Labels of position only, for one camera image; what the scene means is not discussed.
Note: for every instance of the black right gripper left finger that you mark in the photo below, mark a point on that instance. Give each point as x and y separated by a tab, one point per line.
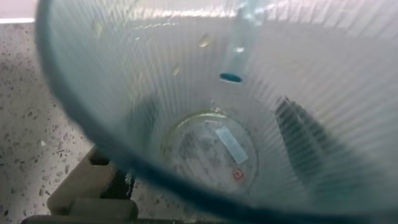
90	189

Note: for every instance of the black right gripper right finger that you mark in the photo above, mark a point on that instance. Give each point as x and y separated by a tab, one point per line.
311	149

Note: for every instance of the ribbed transparent plastic cup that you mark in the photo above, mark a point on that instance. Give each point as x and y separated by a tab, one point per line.
192	77

